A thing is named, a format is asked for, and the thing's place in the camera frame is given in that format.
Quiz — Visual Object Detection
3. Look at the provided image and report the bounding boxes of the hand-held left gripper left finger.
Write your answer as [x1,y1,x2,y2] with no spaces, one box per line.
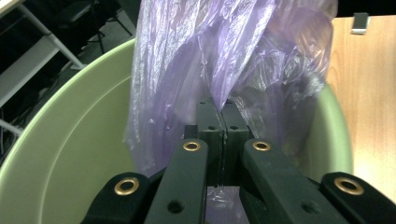
[183,96,225,189]

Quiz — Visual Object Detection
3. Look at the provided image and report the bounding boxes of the purple plastic bag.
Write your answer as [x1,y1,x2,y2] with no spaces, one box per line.
[123,0,339,224]

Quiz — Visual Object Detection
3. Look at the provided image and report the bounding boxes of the black tripod stand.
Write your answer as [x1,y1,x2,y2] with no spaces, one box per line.
[55,0,135,55]

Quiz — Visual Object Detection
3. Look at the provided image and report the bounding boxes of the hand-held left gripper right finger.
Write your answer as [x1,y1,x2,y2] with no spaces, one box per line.
[222,100,255,189]

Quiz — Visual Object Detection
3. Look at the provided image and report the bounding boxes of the green plastic bin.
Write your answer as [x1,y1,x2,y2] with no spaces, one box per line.
[0,36,355,224]

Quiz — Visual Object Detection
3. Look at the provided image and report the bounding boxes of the white metal table frame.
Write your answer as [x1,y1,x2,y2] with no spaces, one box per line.
[0,0,87,108]

